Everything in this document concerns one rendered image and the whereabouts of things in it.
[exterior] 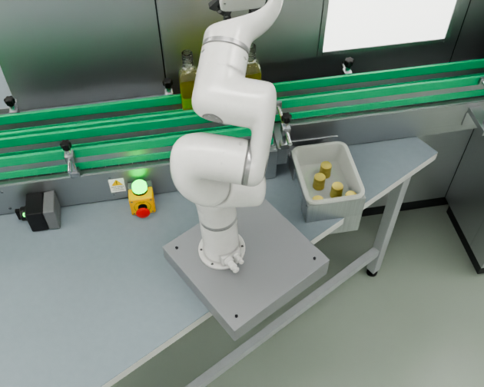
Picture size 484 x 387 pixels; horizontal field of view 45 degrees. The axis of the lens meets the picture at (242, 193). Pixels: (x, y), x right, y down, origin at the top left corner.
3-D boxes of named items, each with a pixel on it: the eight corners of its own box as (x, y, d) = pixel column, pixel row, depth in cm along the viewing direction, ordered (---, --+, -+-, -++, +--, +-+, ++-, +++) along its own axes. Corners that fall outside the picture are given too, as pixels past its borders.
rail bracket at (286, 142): (281, 120, 178) (283, 88, 168) (293, 160, 167) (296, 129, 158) (271, 121, 178) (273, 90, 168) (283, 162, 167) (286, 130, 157)
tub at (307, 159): (341, 158, 186) (345, 139, 179) (363, 214, 172) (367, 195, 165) (287, 166, 184) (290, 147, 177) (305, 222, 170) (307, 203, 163)
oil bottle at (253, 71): (256, 108, 182) (258, 52, 165) (260, 120, 178) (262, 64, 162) (239, 110, 181) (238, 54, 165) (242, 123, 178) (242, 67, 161)
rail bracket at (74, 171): (83, 170, 166) (72, 137, 156) (83, 190, 162) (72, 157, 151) (68, 173, 166) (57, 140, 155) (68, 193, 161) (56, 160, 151)
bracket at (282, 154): (281, 140, 182) (283, 124, 177) (288, 163, 176) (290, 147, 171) (270, 142, 182) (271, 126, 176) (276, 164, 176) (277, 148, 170)
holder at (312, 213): (336, 147, 189) (339, 130, 183) (362, 214, 172) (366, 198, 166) (284, 154, 187) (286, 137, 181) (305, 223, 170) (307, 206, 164)
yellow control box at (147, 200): (154, 195, 177) (151, 179, 171) (156, 214, 172) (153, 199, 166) (130, 198, 176) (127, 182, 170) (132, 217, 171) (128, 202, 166)
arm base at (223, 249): (260, 262, 155) (260, 228, 142) (220, 286, 150) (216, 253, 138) (228, 223, 163) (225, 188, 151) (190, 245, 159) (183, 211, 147)
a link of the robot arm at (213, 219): (195, 201, 148) (188, 159, 136) (247, 198, 148) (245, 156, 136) (194, 233, 142) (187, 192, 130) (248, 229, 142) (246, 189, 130)
